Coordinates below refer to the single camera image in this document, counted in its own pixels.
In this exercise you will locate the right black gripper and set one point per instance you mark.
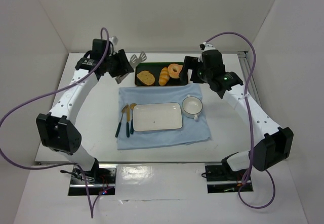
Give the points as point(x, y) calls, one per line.
point(190, 69)

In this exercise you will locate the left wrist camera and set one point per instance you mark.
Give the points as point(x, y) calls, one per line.
point(113, 40)

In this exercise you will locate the sugared orange donut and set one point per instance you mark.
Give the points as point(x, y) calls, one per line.
point(174, 70)

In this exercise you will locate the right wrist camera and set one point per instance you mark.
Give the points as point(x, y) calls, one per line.
point(206, 47)

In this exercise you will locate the aluminium rail frame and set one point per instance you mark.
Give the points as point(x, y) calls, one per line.
point(245, 69)

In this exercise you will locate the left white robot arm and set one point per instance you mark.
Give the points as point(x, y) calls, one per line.
point(57, 129)

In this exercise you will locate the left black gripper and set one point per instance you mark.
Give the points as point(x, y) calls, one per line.
point(121, 63)

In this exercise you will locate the gold spoon green handle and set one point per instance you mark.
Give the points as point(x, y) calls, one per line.
point(132, 106)

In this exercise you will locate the gold fork green handle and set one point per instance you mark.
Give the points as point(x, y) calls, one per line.
point(120, 122)

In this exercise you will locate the white bowl with handles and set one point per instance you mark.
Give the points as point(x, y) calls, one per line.
point(192, 107)

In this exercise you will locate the dark green serving tray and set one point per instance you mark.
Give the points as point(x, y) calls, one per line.
point(155, 68)

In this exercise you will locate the gold knife green handle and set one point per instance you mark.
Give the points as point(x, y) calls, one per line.
point(127, 122)

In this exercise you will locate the left bread slice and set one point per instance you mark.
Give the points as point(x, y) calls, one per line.
point(146, 78)

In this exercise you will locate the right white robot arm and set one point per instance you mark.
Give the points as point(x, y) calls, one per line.
point(271, 142)

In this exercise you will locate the white rectangular plate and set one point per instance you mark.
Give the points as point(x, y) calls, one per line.
point(160, 116)

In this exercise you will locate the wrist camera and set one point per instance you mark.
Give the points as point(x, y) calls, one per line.
point(113, 40)
point(206, 47)

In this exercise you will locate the striped bread roll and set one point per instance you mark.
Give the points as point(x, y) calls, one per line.
point(163, 77)

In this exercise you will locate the silver metal tongs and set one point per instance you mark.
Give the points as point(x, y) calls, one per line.
point(134, 62)

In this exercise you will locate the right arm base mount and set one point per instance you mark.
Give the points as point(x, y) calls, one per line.
point(220, 181)

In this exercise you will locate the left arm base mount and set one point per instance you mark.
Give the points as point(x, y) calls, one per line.
point(103, 183)

